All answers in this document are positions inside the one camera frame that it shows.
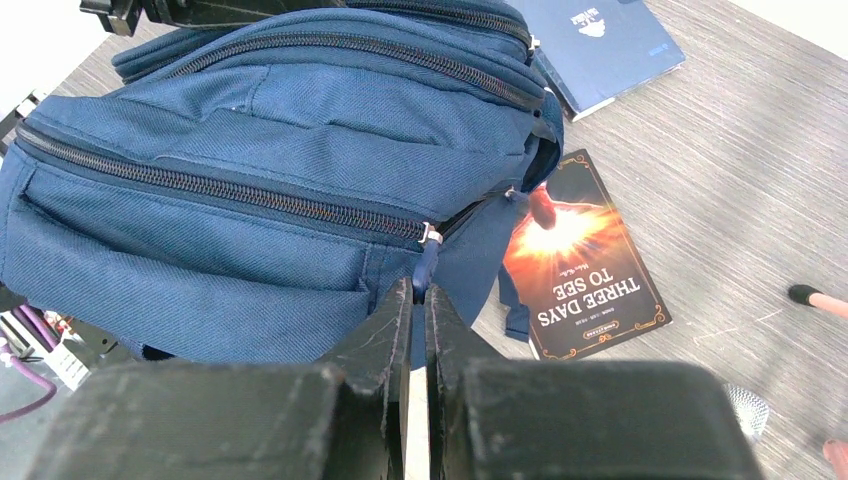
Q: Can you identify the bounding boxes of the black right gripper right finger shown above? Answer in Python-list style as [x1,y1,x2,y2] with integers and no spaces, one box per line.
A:
[423,286,762,479]

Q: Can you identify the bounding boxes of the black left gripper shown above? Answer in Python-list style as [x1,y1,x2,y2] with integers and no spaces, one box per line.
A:
[79,0,345,36]

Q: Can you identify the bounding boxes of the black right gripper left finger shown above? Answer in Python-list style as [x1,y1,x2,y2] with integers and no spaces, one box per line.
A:
[28,279,413,479]

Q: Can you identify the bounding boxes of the dark Three Days book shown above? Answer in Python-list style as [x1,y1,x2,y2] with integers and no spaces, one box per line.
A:
[501,149,672,360]

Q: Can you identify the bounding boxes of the navy blue backpack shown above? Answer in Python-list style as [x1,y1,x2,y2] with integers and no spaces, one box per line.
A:
[1,1,563,363]

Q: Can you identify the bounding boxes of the dark blue notebook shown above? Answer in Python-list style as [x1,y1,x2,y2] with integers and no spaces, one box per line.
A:
[509,0,686,122]

